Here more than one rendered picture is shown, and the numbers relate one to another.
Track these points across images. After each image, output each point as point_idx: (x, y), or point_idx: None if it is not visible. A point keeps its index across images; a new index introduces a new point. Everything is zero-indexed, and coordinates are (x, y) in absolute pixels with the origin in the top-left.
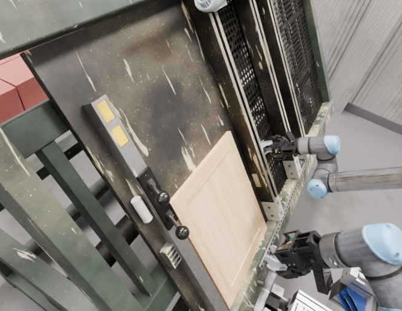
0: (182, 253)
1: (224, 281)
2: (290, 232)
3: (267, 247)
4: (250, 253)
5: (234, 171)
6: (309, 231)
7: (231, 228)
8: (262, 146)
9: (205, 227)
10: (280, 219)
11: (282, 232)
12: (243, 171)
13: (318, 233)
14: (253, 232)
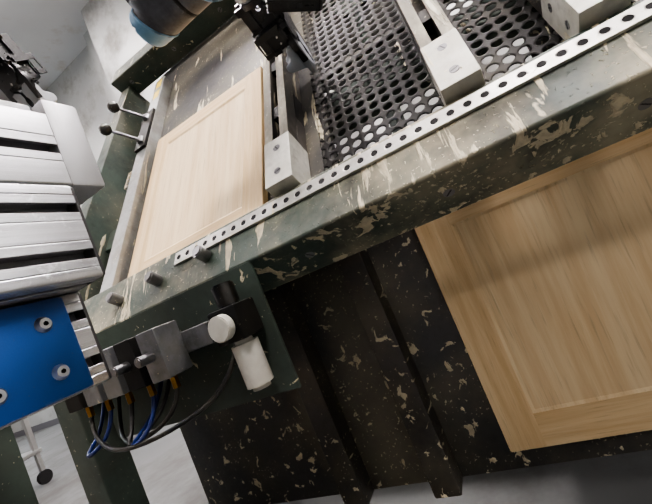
0: (131, 175)
1: (143, 243)
2: (38, 63)
3: (212, 234)
4: (196, 238)
5: (241, 111)
6: (12, 40)
7: (194, 182)
8: (289, 58)
9: (168, 168)
10: (267, 184)
11: (282, 235)
12: (256, 109)
13: (2, 33)
14: (224, 206)
